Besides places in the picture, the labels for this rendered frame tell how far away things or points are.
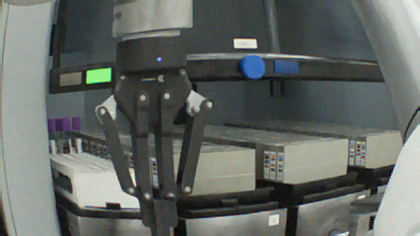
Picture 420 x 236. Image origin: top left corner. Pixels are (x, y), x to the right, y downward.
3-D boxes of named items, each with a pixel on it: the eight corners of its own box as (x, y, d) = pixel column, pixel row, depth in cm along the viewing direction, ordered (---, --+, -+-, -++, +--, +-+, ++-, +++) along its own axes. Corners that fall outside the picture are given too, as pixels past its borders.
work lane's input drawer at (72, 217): (11, 198, 193) (7, 156, 192) (59, 201, 198) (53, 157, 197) (95, 269, 125) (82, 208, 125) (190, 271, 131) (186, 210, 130)
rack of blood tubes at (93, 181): (40, 188, 161) (37, 152, 160) (87, 190, 164) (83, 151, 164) (82, 215, 133) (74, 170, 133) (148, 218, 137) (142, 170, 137)
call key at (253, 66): (240, 79, 144) (238, 54, 144) (262, 79, 145) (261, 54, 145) (244, 79, 143) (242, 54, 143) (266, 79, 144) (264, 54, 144)
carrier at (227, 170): (249, 194, 148) (250, 148, 148) (256, 195, 147) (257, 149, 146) (163, 200, 144) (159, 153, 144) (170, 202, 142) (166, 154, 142)
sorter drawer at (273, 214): (64, 201, 198) (58, 157, 198) (123, 204, 204) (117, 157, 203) (201, 271, 131) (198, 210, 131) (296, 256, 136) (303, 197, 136)
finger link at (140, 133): (150, 91, 118) (137, 92, 117) (155, 202, 118) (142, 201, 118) (141, 91, 121) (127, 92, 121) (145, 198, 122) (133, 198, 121)
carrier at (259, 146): (317, 176, 163) (319, 136, 162) (322, 177, 161) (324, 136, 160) (247, 186, 158) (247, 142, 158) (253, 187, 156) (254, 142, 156)
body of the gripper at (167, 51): (178, 34, 124) (180, 122, 125) (107, 42, 121) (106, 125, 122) (200, 31, 117) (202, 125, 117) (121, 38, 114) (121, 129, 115)
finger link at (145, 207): (150, 184, 119) (124, 184, 118) (156, 228, 119) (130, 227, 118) (146, 183, 120) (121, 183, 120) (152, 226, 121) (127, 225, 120)
